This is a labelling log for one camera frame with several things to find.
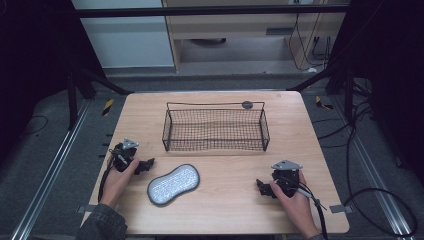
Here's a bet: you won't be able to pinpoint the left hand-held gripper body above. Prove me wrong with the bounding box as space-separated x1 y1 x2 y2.
111 137 140 173

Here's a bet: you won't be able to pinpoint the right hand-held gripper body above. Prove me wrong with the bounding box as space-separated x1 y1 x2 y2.
270 159 304 198

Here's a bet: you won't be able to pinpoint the person's left hand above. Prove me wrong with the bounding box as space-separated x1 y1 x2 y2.
99 158 141 210

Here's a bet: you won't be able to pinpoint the person's right hand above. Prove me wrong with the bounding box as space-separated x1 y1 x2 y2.
269 169 321 240

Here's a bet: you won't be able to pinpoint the grey oval textured pad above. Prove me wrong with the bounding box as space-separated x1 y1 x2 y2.
146 163 201 207

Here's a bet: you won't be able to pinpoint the yellow black striped tape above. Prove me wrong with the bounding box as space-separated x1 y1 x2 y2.
315 95 334 111
101 98 115 117

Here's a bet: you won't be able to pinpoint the grey tape piece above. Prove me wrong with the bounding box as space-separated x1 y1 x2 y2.
76 204 98 215
329 204 354 215

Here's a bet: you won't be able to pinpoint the black metal stand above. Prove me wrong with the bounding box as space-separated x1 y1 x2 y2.
66 63 134 132
287 56 355 124

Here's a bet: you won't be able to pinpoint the white cabinet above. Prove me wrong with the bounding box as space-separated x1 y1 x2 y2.
71 0 176 70

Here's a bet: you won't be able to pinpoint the light wooden desk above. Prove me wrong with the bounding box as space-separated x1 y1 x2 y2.
161 0 351 72

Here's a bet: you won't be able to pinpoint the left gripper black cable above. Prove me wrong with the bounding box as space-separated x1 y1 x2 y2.
97 149 116 204

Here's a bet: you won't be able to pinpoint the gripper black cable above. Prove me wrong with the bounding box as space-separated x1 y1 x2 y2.
97 149 116 204
283 176 330 240

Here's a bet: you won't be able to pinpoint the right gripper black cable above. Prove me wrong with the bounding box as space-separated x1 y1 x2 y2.
283 176 330 240

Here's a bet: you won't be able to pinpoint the black wire mesh basket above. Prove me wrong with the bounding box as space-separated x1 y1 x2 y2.
161 100 271 153

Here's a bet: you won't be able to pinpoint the aluminium floor rail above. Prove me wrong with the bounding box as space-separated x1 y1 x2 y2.
329 96 414 238
9 99 92 240

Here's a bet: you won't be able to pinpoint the thin black floor cable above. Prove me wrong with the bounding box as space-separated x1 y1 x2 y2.
19 114 50 137

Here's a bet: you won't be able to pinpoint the black floor cable loop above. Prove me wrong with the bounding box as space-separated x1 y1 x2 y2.
342 99 419 238

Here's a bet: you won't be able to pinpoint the hanging black cables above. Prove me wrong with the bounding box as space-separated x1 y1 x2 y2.
287 13 334 72

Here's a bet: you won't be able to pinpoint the black horizontal frame bar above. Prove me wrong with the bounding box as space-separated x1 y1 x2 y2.
75 4 350 19

